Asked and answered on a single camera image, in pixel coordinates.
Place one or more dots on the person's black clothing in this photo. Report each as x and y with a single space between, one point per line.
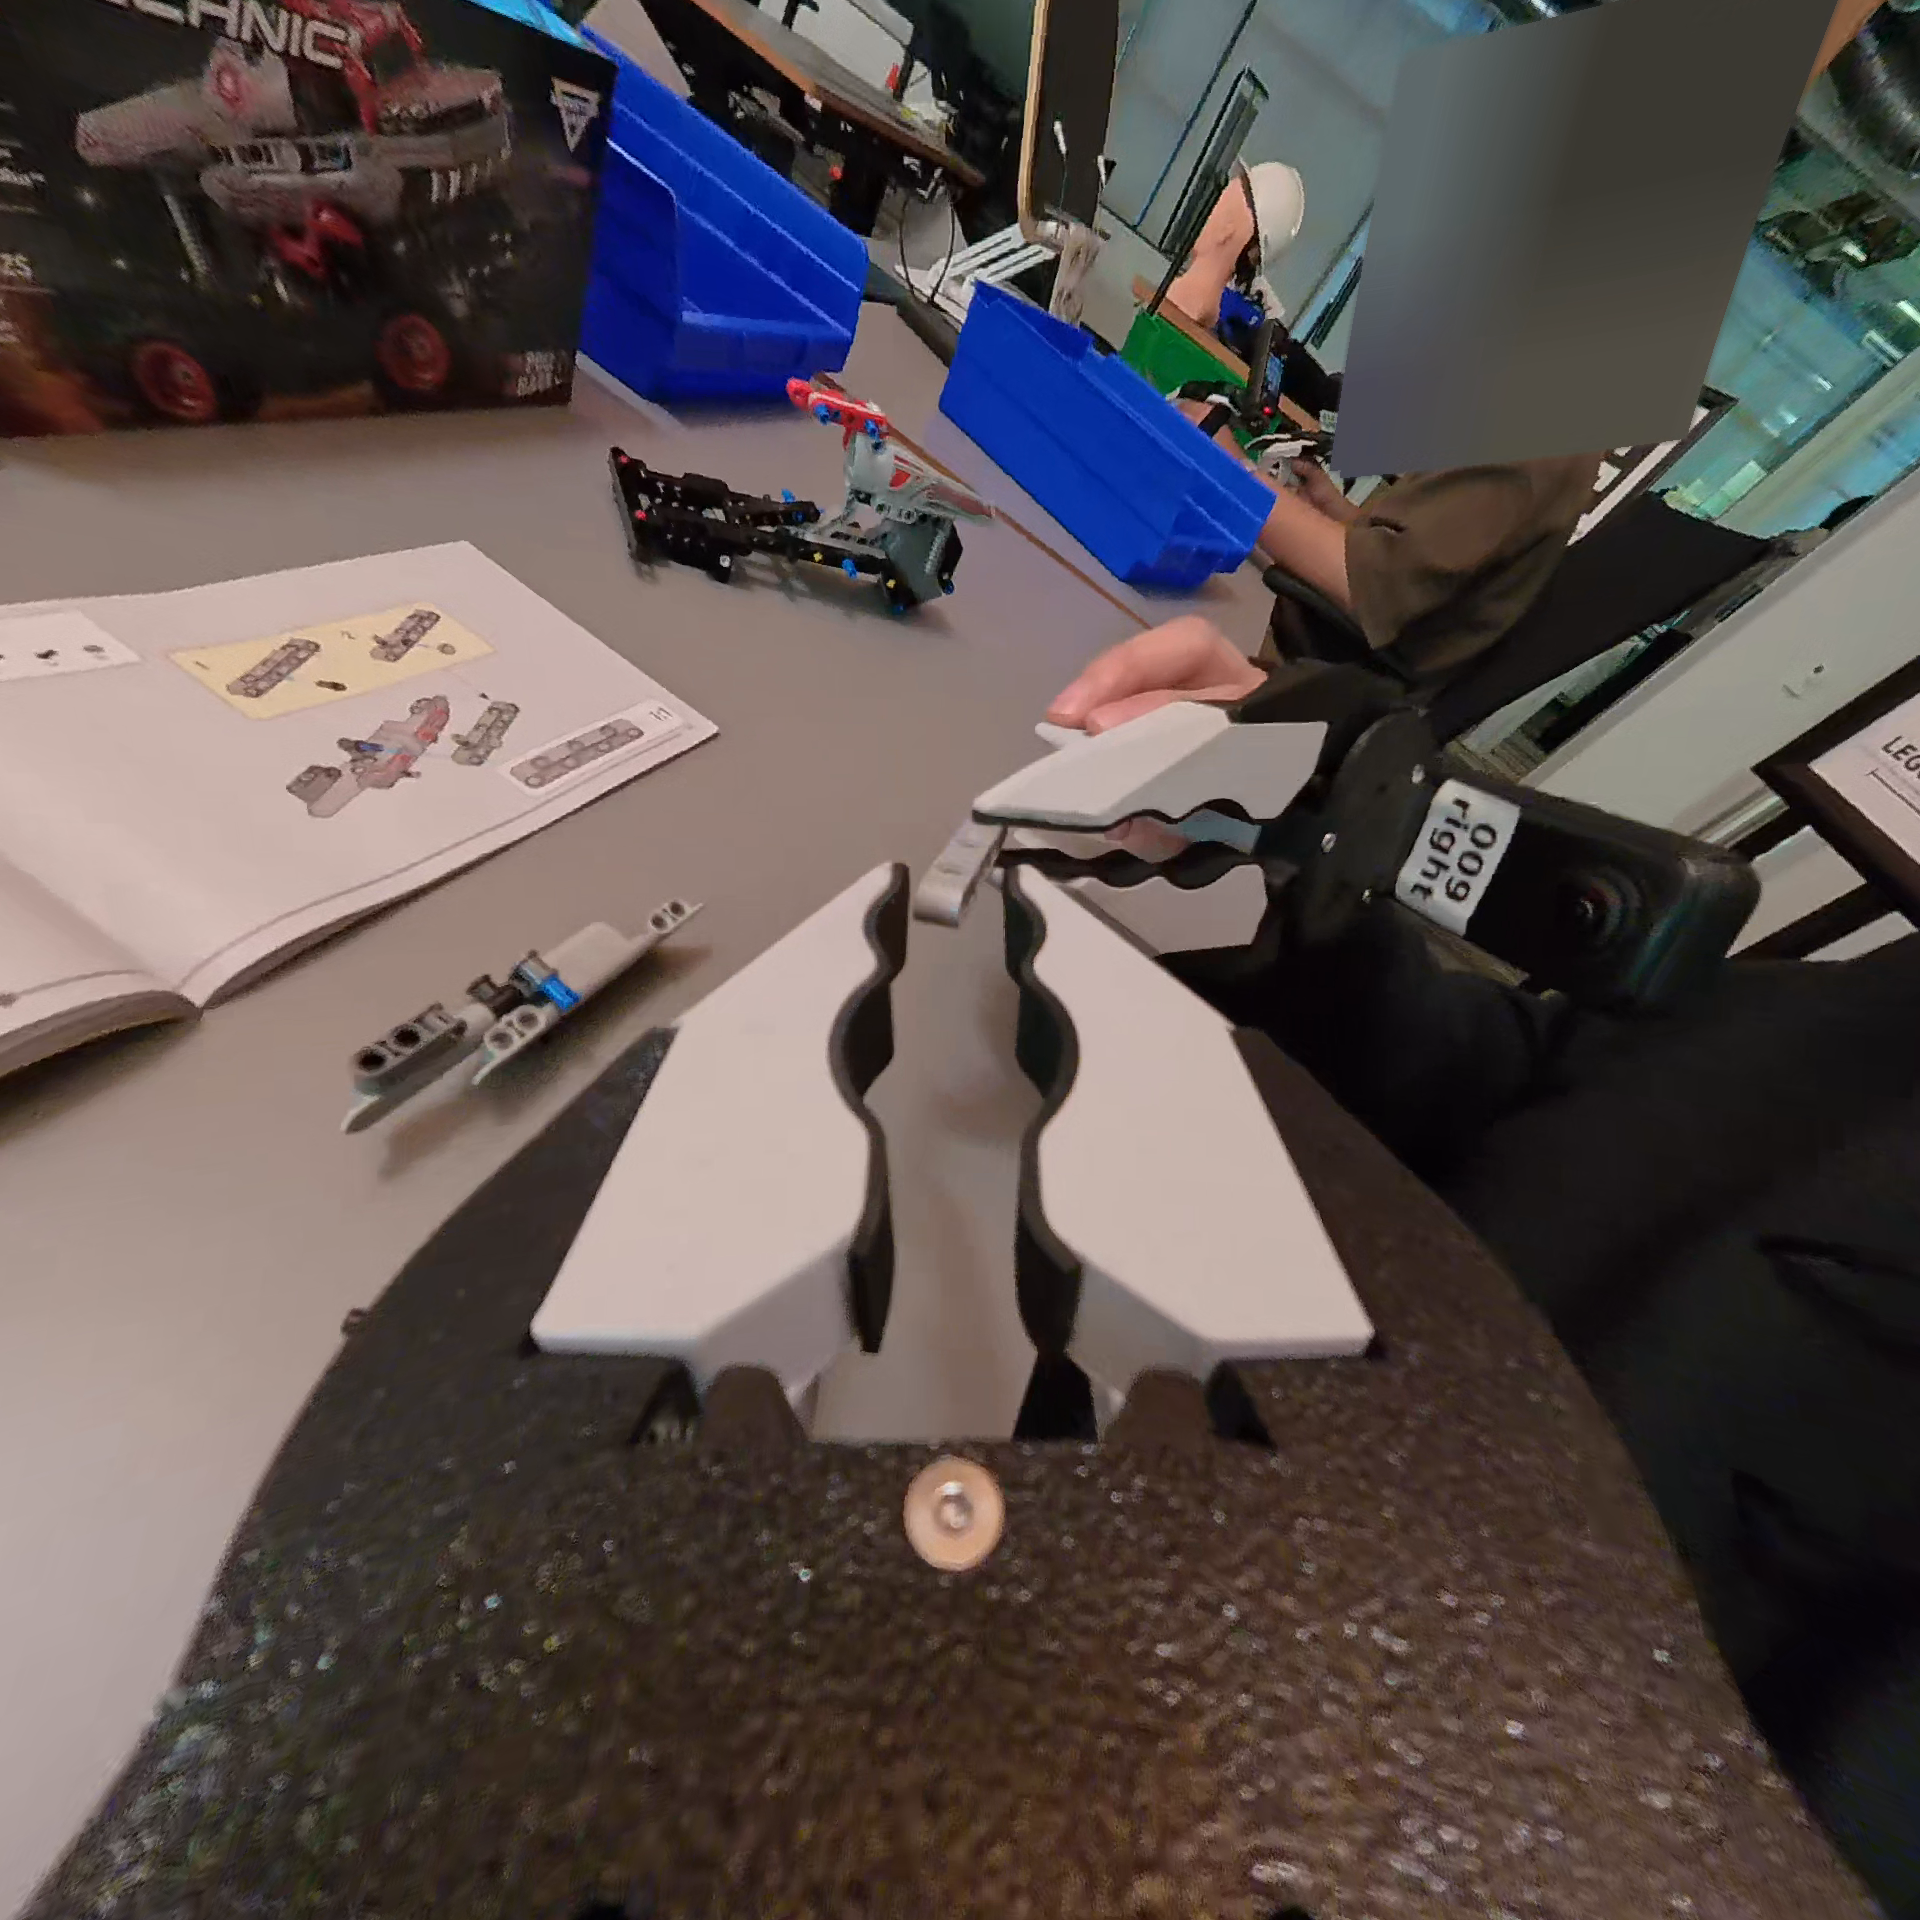
1725 1350

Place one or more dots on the black framed sign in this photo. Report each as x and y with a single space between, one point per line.
1876 780

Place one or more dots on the wooden table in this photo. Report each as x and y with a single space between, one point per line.
856 98

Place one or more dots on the person's right hand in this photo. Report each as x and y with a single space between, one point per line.
1163 674

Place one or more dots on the black board with wooden edge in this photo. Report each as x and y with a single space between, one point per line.
1073 106

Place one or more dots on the open instruction booklet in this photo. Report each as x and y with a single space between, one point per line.
149 840

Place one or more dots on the white helmet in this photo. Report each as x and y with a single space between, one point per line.
1277 201

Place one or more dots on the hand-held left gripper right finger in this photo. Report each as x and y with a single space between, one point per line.
1184 1201

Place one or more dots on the black office chair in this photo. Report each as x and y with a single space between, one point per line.
1652 599

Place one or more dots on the dark toy truck box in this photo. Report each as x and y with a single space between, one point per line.
301 225

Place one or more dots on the green plastic bin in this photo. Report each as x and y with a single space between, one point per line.
1179 352

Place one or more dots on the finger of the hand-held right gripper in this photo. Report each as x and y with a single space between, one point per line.
1142 764
1224 838

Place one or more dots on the light grey holed beam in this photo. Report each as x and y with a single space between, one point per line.
961 878

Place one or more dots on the partly built brick model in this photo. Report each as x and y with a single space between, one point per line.
886 524

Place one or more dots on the small grey brick assembly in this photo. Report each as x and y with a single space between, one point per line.
587 961

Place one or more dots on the blue plastic bin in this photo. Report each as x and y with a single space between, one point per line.
705 255
1079 434

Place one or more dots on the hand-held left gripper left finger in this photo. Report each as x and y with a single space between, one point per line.
721 1185

